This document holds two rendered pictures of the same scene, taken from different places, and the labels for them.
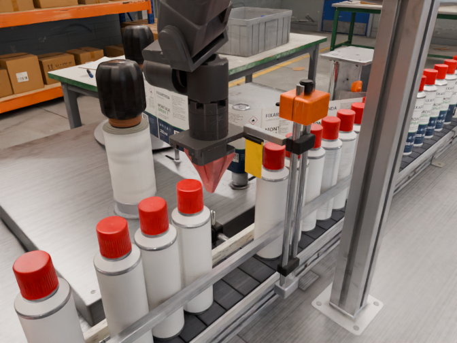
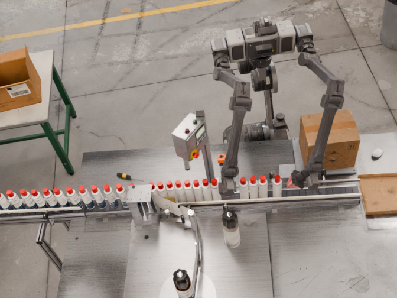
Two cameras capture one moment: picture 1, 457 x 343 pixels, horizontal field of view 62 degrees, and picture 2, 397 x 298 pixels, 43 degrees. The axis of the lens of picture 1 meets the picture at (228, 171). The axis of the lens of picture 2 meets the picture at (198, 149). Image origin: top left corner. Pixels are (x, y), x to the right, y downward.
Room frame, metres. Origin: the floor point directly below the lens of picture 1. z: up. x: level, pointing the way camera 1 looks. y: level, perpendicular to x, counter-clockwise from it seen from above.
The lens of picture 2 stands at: (1.51, 1.20, 3.44)
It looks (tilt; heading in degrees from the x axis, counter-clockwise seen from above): 52 degrees down; 234
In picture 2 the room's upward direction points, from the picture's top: 11 degrees counter-clockwise
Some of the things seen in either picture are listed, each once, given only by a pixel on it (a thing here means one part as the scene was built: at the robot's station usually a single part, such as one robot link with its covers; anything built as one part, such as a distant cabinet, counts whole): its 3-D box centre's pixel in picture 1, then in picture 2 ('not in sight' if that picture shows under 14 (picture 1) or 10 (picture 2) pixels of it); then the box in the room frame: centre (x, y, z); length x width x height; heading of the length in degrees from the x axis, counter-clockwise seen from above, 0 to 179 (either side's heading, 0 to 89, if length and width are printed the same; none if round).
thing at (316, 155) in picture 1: (307, 179); (198, 191); (0.60, -0.14, 0.98); 0.05 x 0.05 x 0.20
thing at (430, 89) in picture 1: (421, 108); (110, 196); (0.97, -0.51, 0.98); 0.05 x 0.05 x 0.20
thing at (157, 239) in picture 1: (160, 270); (253, 188); (0.37, 0.09, 0.98); 0.05 x 0.05 x 0.20
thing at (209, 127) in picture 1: (208, 120); (227, 184); (0.52, 0.03, 1.13); 0.10 x 0.07 x 0.07; 136
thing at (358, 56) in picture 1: (357, 54); (139, 193); (0.89, -0.29, 1.14); 0.14 x 0.11 x 0.01; 135
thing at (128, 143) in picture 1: (128, 141); (231, 227); (0.66, 0.19, 1.03); 0.09 x 0.09 x 0.30
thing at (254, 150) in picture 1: (254, 156); not in sight; (0.47, -0.03, 1.09); 0.03 x 0.01 x 0.06; 45
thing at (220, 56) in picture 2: not in sight; (221, 61); (0.06, -0.43, 1.45); 0.09 x 0.08 x 0.12; 143
